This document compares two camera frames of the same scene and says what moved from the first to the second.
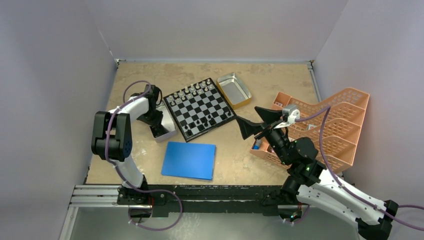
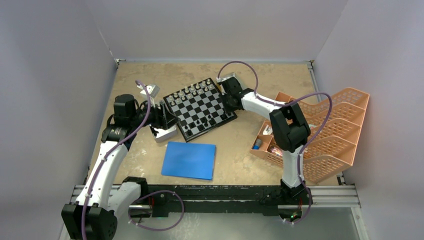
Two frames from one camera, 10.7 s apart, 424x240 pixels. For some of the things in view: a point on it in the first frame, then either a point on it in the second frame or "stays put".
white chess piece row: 188,91 stays put
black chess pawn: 192,125 stays put
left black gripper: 156,121 stays put
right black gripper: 248,128 to 223,96
